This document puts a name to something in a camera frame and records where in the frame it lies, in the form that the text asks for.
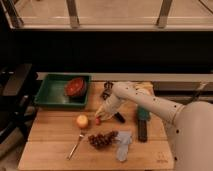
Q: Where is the black handled knife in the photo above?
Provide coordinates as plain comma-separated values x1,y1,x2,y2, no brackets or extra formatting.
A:
114,112,125,123

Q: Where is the silver fork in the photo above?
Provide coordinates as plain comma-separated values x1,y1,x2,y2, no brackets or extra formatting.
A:
66,130,86,160

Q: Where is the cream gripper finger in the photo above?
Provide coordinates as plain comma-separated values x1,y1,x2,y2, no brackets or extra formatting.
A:
95,107,113,121

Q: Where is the green plastic tray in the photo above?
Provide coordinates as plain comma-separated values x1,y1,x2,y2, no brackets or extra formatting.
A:
34,74,91,109

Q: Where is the orange red pepper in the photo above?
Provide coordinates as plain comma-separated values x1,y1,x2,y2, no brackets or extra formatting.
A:
95,118,101,125

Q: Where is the red bowl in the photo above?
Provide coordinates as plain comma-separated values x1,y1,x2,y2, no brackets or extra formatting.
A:
64,77,87,98

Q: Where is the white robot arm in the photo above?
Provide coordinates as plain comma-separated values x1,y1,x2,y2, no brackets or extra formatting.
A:
95,82,213,171

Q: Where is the bunch of dark grapes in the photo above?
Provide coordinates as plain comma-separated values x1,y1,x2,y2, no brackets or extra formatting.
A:
88,131,118,149

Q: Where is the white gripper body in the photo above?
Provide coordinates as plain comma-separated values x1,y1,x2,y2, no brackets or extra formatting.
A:
102,94,122,115

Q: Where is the teal brush with dark handle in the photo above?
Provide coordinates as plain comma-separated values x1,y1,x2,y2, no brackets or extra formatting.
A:
137,107,151,142

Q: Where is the wooden cutting board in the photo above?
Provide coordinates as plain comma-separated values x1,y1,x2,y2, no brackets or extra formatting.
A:
18,82,174,171

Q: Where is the yellow apple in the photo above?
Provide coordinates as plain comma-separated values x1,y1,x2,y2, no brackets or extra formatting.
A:
76,115,89,129

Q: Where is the crumpled blue white cloth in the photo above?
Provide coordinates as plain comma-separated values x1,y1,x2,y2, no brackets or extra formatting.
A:
116,131,132,162

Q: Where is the black chair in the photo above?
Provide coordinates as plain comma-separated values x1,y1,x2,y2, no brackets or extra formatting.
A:
0,64,38,144

